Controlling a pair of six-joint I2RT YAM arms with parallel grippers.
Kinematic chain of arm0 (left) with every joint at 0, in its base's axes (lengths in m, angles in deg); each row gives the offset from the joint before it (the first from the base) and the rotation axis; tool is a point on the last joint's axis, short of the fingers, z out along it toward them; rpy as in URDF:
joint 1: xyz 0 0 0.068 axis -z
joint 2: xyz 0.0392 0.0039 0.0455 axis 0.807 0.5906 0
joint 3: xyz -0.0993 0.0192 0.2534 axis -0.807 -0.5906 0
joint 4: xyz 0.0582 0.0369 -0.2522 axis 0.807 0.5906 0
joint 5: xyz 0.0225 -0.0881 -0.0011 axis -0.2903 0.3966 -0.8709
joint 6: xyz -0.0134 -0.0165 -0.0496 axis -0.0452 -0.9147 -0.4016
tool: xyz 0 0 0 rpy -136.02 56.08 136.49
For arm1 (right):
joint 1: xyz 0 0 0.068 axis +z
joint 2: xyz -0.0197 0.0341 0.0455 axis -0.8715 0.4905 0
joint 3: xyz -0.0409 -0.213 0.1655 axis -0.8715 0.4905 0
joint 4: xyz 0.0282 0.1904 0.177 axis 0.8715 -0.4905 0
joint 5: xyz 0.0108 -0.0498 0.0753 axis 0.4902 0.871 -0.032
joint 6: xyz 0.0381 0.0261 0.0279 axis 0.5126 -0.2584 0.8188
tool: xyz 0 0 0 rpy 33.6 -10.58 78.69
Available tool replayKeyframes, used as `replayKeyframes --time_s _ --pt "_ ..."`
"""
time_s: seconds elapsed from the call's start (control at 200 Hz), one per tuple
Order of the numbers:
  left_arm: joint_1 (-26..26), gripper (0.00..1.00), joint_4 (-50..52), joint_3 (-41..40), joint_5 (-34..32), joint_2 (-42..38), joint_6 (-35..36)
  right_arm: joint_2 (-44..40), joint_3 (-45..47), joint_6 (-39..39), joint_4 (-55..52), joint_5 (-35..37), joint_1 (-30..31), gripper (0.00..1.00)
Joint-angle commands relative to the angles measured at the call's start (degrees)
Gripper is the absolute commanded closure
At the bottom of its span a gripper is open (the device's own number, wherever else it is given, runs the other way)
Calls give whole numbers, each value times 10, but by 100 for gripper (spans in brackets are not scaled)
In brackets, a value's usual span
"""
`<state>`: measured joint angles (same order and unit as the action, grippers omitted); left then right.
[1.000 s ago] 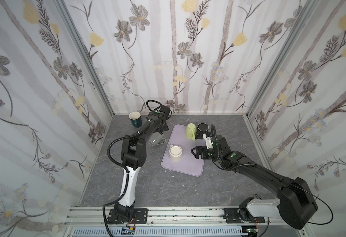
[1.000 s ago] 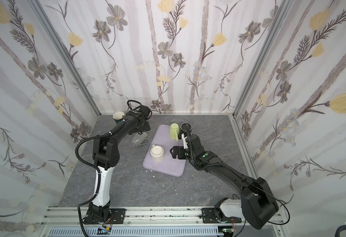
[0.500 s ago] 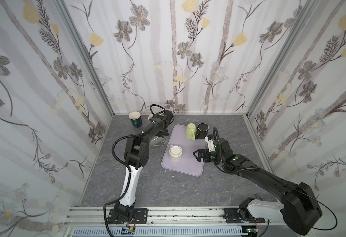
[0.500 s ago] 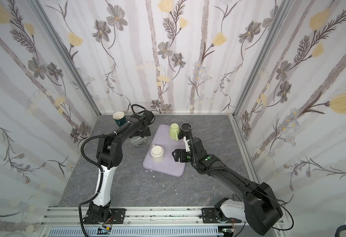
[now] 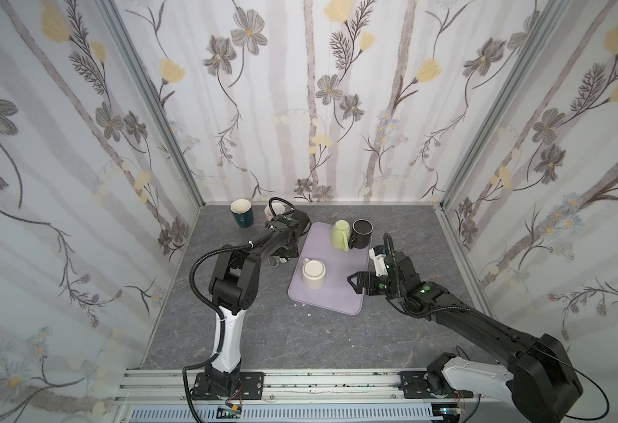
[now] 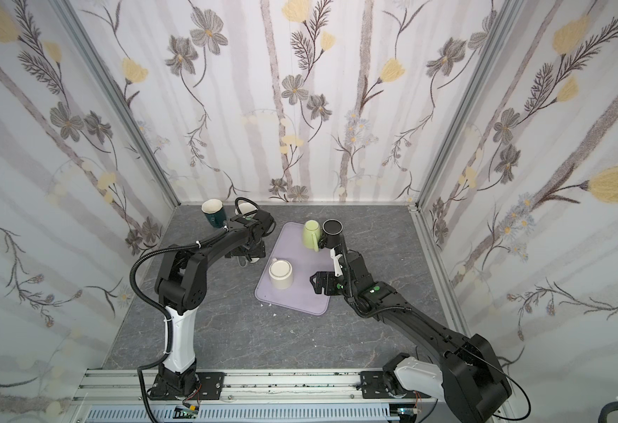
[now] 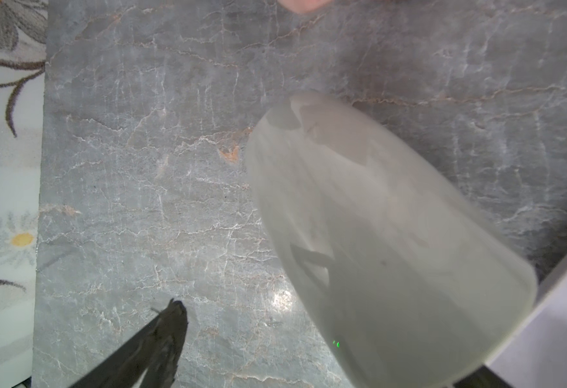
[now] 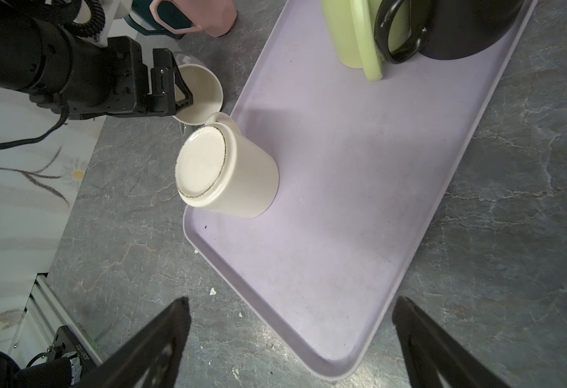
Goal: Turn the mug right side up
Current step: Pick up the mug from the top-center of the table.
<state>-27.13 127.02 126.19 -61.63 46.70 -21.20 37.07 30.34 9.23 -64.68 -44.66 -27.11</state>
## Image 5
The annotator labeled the dark teal mug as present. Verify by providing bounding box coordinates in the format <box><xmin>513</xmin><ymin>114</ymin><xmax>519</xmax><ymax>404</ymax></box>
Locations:
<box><xmin>231</xmin><ymin>198</ymin><xmax>254</xmax><ymax>228</ymax></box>

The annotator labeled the black mug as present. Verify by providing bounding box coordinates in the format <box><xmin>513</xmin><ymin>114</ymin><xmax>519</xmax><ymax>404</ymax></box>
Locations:
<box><xmin>349</xmin><ymin>219</ymin><xmax>373</xmax><ymax>250</ymax></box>

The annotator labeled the light green mug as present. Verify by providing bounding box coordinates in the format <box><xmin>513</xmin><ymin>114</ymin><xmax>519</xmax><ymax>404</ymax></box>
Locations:
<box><xmin>330</xmin><ymin>220</ymin><xmax>351</xmax><ymax>252</ymax></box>

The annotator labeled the pink mug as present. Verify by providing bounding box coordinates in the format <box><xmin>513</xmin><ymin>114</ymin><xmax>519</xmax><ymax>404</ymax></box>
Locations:
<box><xmin>264</xmin><ymin>201</ymin><xmax>286</xmax><ymax>221</ymax></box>

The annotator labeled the grey mug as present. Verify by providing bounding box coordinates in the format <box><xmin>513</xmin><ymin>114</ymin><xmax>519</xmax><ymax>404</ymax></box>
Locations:
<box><xmin>268</xmin><ymin>254</ymin><xmax>288</xmax><ymax>268</ymax></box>

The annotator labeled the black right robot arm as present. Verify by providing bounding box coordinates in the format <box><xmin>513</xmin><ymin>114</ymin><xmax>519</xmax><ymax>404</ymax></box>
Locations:
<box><xmin>347</xmin><ymin>252</ymin><xmax>583</xmax><ymax>422</ymax></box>

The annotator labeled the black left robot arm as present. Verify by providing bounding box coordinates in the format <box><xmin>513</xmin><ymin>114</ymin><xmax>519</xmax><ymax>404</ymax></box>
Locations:
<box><xmin>183</xmin><ymin>208</ymin><xmax>311</xmax><ymax>398</ymax></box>

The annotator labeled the cream white mug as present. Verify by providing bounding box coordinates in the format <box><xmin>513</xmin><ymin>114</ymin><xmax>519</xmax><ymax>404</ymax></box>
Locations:
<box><xmin>302</xmin><ymin>257</ymin><xmax>326</xmax><ymax>290</ymax></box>

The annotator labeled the lavender plastic tray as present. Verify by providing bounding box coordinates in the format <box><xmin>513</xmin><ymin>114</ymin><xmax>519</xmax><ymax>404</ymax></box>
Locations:
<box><xmin>288</xmin><ymin>222</ymin><xmax>370</xmax><ymax>315</ymax></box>

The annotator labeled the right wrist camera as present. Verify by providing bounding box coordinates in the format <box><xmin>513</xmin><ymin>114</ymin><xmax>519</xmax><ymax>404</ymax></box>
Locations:
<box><xmin>369</xmin><ymin>245</ymin><xmax>388</xmax><ymax>278</ymax></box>

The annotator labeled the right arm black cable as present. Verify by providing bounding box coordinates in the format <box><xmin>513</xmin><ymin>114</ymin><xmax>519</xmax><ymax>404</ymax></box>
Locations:
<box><xmin>382</xmin><ymin>232</ymin><xmax>610</xmax><ymax>423</ymax></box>

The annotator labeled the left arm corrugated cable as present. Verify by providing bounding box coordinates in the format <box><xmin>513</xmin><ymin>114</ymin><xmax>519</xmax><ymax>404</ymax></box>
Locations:
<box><xmin>181</xmin><ymin>240</ymin><xmax>268</xmax><ymax>423</ymax></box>

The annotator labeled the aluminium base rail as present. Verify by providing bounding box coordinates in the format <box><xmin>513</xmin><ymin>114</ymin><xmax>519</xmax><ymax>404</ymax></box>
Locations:
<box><xmin>107</xmin><ymin>359</ymin><xmax>525</xmax><ymax>422</ymax></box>

